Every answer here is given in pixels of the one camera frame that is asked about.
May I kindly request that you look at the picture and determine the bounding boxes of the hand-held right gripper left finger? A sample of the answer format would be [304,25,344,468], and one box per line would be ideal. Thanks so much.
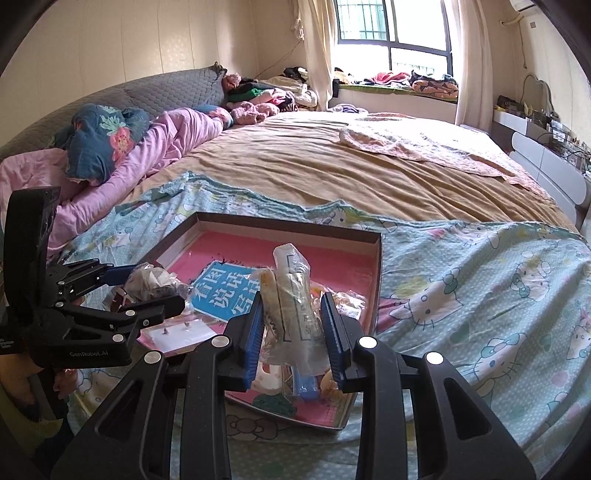
[50,291,266,480]

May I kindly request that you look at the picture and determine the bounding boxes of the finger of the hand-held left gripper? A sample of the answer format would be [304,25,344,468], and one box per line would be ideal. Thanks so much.
[60,294,186,344]
[58,260,139,301]

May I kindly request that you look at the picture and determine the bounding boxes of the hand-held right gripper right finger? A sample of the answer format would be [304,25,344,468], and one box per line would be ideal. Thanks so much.
[320,291,539,480]

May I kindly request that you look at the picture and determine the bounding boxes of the clear bag of cream beads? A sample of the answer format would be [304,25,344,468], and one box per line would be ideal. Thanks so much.
[121,262,192,308]

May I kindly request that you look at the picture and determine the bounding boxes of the long clear plastic packet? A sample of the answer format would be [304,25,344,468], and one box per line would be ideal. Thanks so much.
[259,242,333,402]

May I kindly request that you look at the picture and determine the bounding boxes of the shallow cardboard tray box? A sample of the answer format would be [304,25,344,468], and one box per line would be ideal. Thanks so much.
[139,211,384,430]

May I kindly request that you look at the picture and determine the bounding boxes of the person's left hand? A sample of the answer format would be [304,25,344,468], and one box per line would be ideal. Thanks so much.
[51,367,79,395]

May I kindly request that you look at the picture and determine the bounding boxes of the flat clear bag white card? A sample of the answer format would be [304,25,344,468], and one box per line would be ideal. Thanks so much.
[148,318,218,356]

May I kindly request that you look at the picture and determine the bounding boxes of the clear bag of yellow rings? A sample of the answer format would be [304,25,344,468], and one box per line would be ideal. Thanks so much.
[309,279,365,321]

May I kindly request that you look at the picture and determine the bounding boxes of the cartoon cat printed blanket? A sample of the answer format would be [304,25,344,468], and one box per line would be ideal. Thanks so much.
[60,171,591,480]

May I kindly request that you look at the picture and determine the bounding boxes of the blue floral pillow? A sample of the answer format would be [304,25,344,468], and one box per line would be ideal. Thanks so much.
[65,104,151,186]

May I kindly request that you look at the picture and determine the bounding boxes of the pink quilt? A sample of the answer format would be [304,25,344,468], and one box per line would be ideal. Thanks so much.
[0,107,227,259]

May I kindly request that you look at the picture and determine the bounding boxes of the tan bedsheet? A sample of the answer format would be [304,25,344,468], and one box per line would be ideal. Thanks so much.
[124,111,578,232]

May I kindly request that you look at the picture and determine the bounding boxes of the grey quilted headboard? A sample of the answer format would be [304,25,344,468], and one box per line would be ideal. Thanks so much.
[0,62,227,160]

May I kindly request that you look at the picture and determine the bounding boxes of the teal patterned pillow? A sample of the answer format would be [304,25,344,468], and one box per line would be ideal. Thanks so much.
[193,104,235,130]

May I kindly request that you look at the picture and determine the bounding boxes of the pink plush toy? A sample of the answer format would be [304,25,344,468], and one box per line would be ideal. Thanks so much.
[226,102,279,125]

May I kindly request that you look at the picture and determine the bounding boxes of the pink lace cloth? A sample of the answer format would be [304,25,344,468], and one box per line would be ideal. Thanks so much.
[339,124,555,199]

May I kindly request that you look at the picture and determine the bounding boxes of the pile of clothes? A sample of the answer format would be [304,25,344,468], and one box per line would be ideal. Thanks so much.
[226,67,319,112]

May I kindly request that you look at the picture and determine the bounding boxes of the white bay window bench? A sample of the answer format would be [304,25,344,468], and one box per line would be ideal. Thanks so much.
[332,85,460,125]

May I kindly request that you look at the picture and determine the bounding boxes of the heap of colourful blankets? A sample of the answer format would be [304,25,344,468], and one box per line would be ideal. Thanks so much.
[335,69,460,100]

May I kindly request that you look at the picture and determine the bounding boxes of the white grey dresser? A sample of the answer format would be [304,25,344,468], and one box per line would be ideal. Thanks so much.
[492,108,591,227]

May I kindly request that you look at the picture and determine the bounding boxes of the beige curtain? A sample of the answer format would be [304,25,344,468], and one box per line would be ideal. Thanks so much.
[298,0,340,112]
[443,0,490,134]

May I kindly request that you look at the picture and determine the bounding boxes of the cluster of cosmetics items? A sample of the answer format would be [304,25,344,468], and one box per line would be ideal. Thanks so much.
[494,95,591,171]

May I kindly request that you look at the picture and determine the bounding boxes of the barred window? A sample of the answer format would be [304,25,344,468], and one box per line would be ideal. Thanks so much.
[335,0,455,81]

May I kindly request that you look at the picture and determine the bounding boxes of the wavy edged mirror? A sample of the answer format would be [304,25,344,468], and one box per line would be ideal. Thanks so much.
[522,74,552,114]

